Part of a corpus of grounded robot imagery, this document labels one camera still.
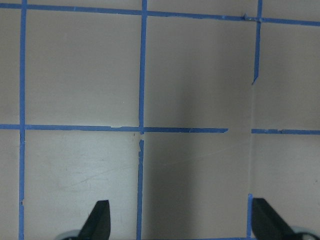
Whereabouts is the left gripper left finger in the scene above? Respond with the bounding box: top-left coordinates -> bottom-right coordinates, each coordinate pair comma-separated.
77,200 -> 111,240

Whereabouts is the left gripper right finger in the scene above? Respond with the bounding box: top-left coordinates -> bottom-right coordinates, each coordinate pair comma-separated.
251,198 -> 299,240

